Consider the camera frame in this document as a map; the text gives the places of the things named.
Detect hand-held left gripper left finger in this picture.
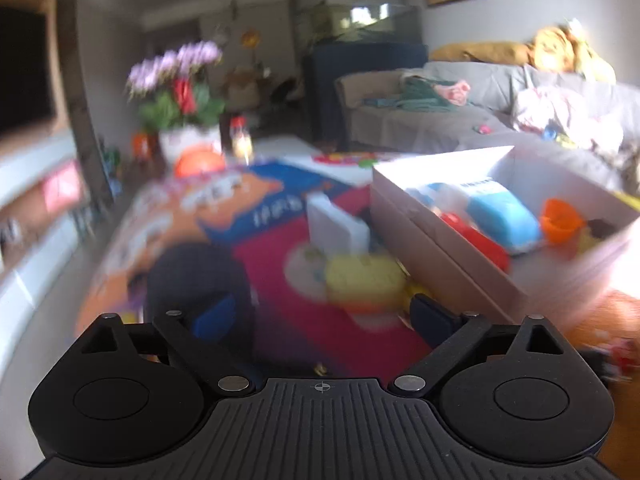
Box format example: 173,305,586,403
75,296,253,395

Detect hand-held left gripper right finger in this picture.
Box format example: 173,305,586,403
392,294,568,395

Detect black plush toy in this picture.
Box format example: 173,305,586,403
144,244,253,361

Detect pink cardboard box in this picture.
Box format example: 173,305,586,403
370,145,640,326

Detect yellow plastic toy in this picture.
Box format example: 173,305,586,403
324,254,416,318

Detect large red plastic ball toy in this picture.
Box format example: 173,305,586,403
452,225,512,273

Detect white blue tissue pack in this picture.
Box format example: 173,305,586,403
407,180,481,216

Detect blue wet wipes packet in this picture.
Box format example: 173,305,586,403
462,180,545,257

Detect small white box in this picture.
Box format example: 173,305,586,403
306,192,372,256

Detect orange cup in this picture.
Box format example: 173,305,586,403
540,198,586,243

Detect colourful cartoon play mat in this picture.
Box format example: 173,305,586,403
75,155,640,381

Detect orange round toy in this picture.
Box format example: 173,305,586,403
174,144,227,178

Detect colourful foam letters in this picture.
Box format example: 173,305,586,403
312,150,386,168

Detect pink orchid in white pot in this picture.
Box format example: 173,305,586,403
125,40,227,161

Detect clear jar with red lid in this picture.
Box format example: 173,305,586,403
229,116,253,161

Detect grey sofa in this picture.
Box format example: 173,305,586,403
335,60,640,196

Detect white wooden television cabinet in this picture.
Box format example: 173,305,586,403
0,130,126,411

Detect small red toy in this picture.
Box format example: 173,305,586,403
590,337,640,376

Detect pink paper bag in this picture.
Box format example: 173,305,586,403
42,162,83,211

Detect green cloth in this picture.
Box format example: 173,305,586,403
367,76,451,112

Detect pink baby garment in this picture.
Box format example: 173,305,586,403
432,80,473,107

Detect dark blue cabinet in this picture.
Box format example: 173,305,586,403
302,42,430,153

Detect pink white clothes pile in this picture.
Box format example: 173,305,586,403
510,85,626,148

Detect yellow pillow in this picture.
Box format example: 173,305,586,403
430,41,533,67

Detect yellow duck plush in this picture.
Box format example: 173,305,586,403
527,22,616,83

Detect glass fish tank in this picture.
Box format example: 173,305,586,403
291,0,423,51

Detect black television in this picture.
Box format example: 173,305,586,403
0,5,58,133

